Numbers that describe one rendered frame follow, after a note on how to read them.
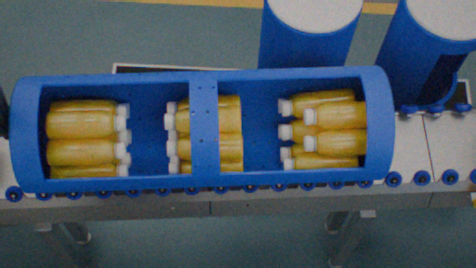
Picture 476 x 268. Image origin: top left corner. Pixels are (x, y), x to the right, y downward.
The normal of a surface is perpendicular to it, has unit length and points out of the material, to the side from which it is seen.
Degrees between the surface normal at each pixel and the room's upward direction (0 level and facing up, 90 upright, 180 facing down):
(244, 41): 0
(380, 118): 22
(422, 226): 0
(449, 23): 0
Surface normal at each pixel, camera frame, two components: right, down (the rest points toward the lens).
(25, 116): 0.04, -0.29
